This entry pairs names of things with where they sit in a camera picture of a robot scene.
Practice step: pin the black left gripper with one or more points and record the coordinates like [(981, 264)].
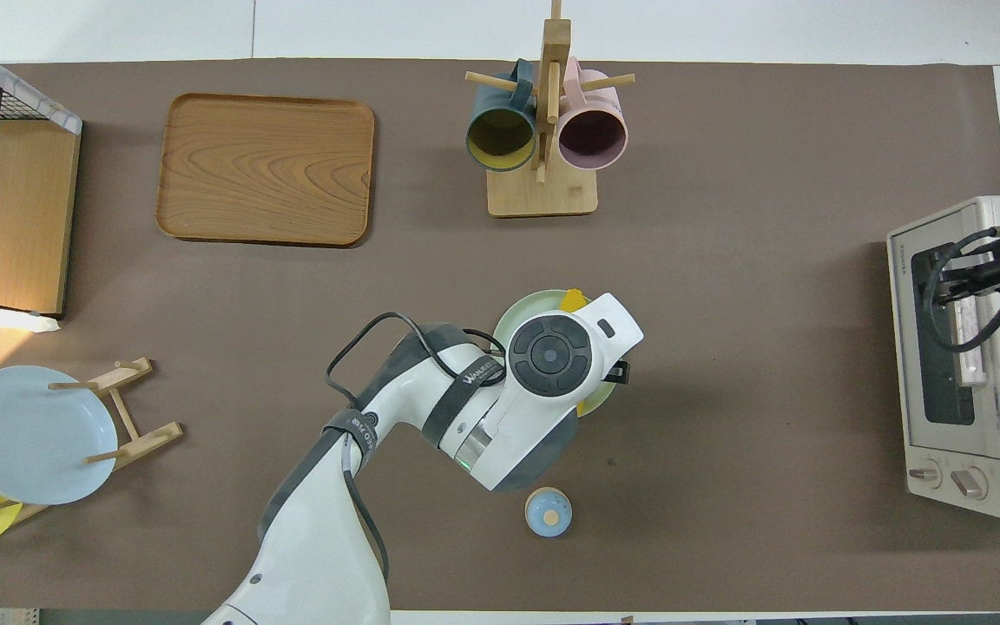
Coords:
[(617, 373)]

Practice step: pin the yellow corn cob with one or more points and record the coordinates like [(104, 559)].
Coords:
[(574, 300)]

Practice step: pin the pale green plate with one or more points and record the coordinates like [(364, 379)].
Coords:
[(522, 321)]

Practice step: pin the glass oven door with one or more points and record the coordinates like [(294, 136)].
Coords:
[(951, 441)]

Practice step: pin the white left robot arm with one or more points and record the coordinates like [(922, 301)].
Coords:
[(318, 538)]

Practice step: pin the silver oven knob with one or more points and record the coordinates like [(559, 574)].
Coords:
[(925, 475), (970, 483)]

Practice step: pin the brown table mat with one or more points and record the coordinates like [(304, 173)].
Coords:
[(769, 391)]

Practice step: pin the wooden mug tree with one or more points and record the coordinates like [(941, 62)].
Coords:
[(543, 195)]

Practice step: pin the pink mug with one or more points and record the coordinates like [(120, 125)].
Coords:
[(594, 137)]

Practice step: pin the dark blue mug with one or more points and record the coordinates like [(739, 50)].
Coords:
[(500, 139)]

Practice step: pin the wooden serving tray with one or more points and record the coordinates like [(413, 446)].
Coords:
[(266, 169)]

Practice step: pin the wooden plate rack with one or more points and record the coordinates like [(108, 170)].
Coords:
[(148, 438)]

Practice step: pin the light blue plate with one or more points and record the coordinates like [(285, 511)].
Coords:
[(31, 438)]

